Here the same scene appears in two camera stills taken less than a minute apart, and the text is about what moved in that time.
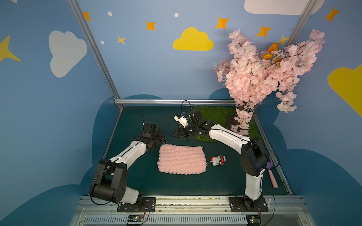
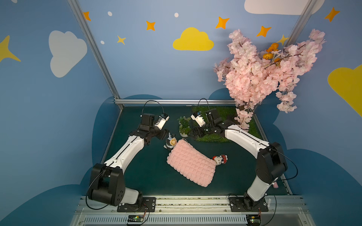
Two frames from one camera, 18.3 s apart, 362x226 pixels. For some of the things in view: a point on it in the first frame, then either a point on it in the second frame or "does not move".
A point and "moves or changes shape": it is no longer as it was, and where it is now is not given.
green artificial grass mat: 224,116 does not move
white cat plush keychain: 216,161 moves or changes shape
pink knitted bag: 177,159 moves or changes shape
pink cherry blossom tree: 250,76 does not move
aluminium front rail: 283,210 does not move
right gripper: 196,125 to 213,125
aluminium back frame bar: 174,101 does not move
